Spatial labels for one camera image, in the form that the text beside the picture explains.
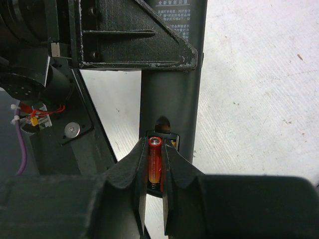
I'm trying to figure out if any black remote control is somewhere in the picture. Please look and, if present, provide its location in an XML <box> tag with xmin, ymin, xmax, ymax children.
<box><xmin>139</xmin><ymin>0</ymin><xmax>207</xmax><ymax>200</ymax></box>

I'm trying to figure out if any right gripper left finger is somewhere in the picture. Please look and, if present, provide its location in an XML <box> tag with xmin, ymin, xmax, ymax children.
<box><xmin>0</xmin><ymin>138</ymin><xmax>149</xmax><ymax>239</ymax></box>

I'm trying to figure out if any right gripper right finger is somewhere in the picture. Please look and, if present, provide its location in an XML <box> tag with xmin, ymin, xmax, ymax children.
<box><xmin>162</xmin><ymin>143</ymin><xmax>319</xmax><ymax>239</ymax></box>

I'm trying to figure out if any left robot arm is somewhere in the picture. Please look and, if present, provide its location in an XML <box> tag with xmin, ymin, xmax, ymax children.
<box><xmin>0</xmin><ymin>0</ymin><xmax>197</xmax><ymax>105</ymax></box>

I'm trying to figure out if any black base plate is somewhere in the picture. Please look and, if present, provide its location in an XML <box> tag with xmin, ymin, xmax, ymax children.
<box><xmin>30</xmin><ymin>69</ymin><xmax>117</xmax><ymax>175</ymax></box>

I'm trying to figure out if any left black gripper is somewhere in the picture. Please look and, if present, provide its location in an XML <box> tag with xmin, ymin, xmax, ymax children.
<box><xmin>44</xmin><ymin>0</ymin><xmax>198</xmax><ymax>70</ymax></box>

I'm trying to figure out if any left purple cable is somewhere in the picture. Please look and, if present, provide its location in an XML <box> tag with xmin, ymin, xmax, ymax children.
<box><xmin>13</xmin><ymin>114</ymin><xmax>28</xmax><ymax>176</ymax></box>

